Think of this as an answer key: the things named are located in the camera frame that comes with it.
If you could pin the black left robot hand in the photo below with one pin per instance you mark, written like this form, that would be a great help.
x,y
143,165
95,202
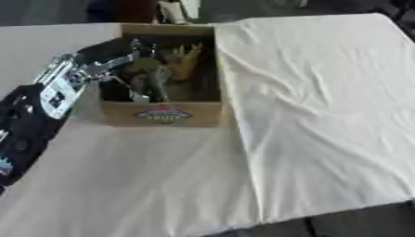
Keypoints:
x,y
108,49

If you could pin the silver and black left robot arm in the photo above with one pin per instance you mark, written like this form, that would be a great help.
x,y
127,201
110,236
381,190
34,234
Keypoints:
x,y
32,123

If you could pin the tan cardboard box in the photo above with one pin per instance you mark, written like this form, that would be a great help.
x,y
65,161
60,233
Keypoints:
x,y
162,115

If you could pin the grey toy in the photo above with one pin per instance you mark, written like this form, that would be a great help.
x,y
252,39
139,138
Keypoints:
x,y
159,81

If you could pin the white object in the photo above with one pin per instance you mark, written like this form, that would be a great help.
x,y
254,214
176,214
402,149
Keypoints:
x,y
175,10

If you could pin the yellow soft toy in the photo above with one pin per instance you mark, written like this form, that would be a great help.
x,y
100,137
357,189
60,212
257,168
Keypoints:
x,y
186,63

